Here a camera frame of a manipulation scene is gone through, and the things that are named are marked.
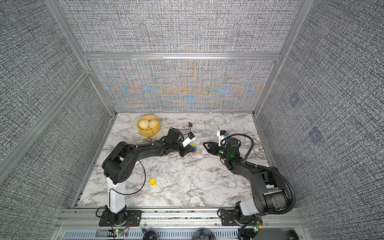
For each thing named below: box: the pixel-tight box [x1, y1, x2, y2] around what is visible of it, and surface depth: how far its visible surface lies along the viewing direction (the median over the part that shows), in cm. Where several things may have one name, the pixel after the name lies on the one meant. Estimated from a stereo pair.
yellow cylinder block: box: [149, 178, 157, 187], surface depth 85 cm
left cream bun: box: [138, 119, 149, 130], surface depth 108 cm
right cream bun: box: [148, 119, 158, 129], surface depth 108 cm
